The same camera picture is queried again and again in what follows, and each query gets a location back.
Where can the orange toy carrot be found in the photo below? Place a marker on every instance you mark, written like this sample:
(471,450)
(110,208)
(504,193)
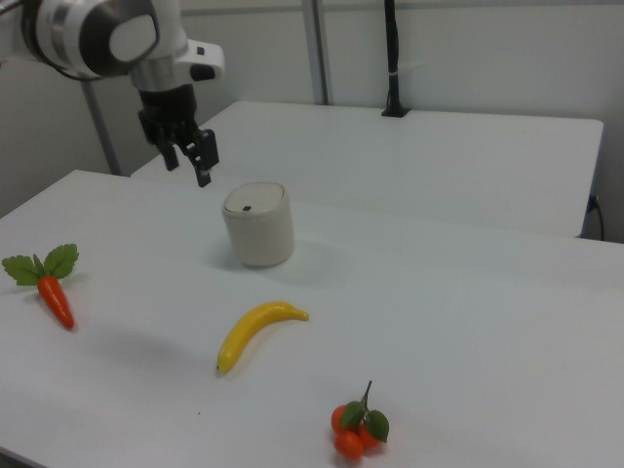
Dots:
(56,300)

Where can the small beige garbage bin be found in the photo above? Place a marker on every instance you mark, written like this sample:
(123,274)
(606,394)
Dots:
(261,239)

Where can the beige garbage bin lid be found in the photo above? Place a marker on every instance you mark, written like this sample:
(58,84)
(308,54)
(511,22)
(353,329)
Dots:
(253,197)

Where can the grey wall partition post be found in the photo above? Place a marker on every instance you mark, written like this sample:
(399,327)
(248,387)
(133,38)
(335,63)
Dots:
(317,49)

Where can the black camera pole with base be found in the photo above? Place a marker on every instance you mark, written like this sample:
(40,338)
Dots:
(392,49)

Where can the yellow toy banana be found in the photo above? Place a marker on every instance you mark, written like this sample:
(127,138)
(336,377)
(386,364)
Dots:
(253,326)

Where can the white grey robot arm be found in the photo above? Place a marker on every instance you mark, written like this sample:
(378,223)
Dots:
(73,29)

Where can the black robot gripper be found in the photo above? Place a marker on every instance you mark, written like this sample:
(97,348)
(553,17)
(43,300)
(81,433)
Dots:
(168,109)

